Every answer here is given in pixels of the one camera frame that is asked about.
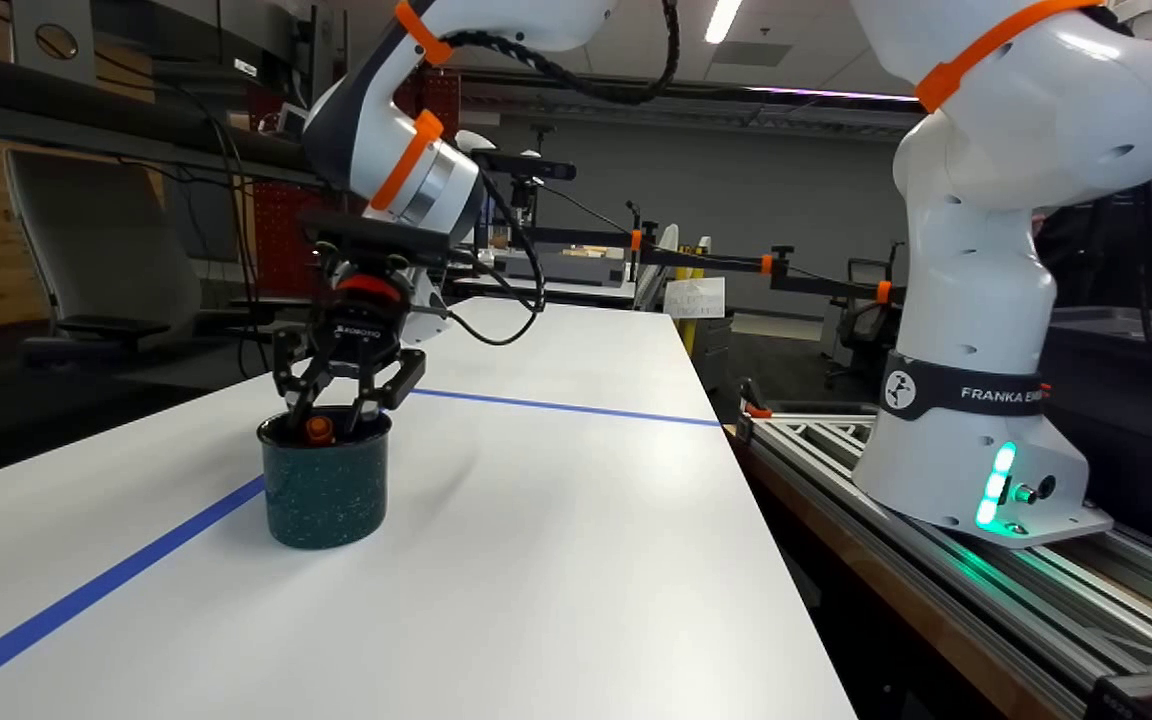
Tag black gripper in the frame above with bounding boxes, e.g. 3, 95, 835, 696
272, 221, 453, 442

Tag red capped white marker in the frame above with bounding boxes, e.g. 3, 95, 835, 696
304, 412, 334, 444

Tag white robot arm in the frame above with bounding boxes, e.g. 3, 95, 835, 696
304, 0, 1152, 547

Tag aluminium rail robot base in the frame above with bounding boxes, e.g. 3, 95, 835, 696
734, 409, 1152, 720

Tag dark blue enamel mug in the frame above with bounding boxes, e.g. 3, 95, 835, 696
256, 403, 390, 547

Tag blue tape strip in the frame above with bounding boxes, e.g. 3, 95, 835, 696
0, 385, 724, 713

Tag black camera on boom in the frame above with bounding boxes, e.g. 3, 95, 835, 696
473, 154, 576, 182

